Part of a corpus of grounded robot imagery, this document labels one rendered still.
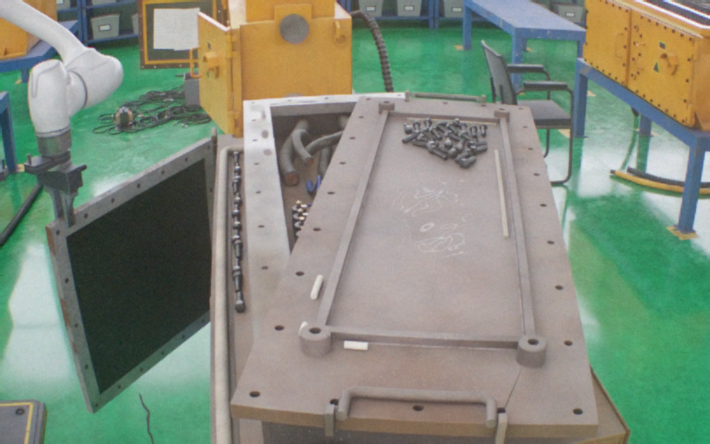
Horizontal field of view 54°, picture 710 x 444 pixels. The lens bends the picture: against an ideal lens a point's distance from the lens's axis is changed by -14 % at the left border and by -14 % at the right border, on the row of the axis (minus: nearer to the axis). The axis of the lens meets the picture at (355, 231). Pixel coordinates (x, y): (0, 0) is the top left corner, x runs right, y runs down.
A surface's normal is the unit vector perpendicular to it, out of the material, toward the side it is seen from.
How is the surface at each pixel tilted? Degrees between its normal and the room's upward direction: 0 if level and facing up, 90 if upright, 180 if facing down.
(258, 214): 0
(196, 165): 90
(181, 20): 90
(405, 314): 0
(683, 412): 0
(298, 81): 90
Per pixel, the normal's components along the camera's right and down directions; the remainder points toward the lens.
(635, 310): 0.00, -0.90
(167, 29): -0.15, 0.44
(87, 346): 0.88, 0.21
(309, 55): 0.18, 0.44
